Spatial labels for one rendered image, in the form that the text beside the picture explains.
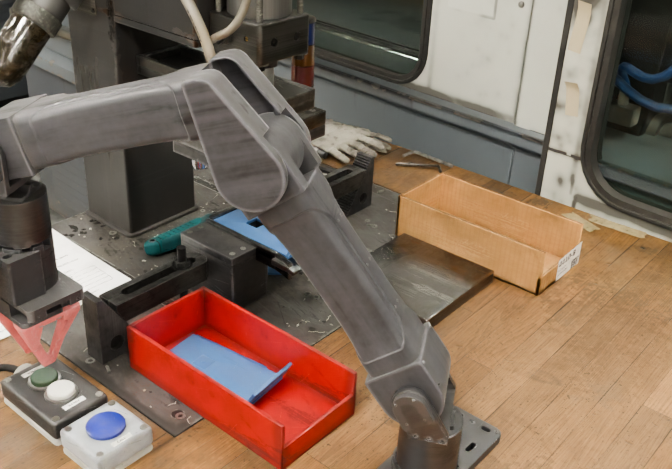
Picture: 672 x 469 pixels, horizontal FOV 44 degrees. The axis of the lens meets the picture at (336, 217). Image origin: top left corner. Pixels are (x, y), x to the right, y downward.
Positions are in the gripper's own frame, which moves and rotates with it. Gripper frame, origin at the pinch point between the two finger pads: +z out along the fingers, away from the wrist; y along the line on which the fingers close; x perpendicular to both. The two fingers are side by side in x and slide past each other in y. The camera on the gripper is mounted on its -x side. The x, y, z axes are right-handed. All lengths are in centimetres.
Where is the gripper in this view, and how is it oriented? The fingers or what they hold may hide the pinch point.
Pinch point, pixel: (39, 351)
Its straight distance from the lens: 97.2
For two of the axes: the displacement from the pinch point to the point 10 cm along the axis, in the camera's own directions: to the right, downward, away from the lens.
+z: -0.5, 8.8, 4.8
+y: 7.6, 3.4, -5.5
